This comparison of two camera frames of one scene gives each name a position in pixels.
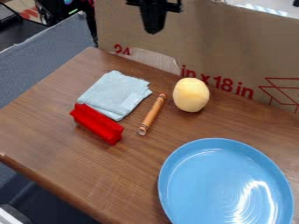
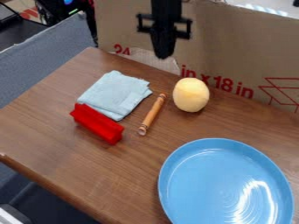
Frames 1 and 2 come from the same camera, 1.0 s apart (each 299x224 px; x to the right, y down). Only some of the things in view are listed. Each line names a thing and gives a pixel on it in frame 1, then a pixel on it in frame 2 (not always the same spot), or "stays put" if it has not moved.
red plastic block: [95, 122] stays put
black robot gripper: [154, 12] to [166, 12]
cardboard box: [240, 50] stays put
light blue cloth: [116, 94] stays put
